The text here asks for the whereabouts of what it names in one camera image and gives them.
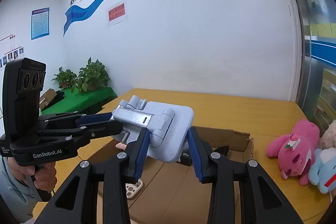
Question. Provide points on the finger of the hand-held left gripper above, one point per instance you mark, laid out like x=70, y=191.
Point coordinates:
x=97, y=118
x=105, y=128

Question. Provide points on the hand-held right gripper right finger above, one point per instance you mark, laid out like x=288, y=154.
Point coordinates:
x=195, y=155

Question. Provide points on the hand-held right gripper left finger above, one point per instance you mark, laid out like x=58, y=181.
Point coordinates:
x=140, y=158

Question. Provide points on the grey blue folding phone stand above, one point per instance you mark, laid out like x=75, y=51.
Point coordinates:
x=170, y=129

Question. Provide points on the long cardboard box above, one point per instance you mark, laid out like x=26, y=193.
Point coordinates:
x=170, y=192

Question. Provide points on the person's left hand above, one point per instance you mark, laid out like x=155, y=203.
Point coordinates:
x=43, y=174

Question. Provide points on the black rectangular box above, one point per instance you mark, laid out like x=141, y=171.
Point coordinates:
x=185, y=157

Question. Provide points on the green covered side table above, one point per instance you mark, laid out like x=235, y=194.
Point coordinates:
x=78, y=100

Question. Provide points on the small open cardboard carton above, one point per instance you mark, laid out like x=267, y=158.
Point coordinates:
x=48, y=96

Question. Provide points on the pastel plush toy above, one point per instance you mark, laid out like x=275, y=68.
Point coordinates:
x=132, y=190

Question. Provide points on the black bag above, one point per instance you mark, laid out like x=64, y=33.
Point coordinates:
x=59, y=97

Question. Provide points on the large potted green plant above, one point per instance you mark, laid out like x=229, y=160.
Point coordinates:
x=93, y=75

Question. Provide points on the wooden desk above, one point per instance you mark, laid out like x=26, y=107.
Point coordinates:
x=236, y=113

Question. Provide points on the pink plush bear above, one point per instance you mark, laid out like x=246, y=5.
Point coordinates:
x=294, y=155

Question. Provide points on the blue plush toy red band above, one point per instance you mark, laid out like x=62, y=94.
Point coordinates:
x=324, y=171

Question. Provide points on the cream plush toy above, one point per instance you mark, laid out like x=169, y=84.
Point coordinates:
x=329, y=136

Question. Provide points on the glass partition blue stripe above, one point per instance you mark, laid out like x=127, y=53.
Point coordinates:
x=315, y=56

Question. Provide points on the row of yellow sticky notes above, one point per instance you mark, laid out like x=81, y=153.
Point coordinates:
x=324, y=29

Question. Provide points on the wall photo chart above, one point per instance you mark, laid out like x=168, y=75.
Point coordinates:
x=15, y=53

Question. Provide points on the blue framed wall notice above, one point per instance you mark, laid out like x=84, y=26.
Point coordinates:
x=40, y=23

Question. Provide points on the red wall notice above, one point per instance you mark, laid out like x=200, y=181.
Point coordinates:
x=116, y=12

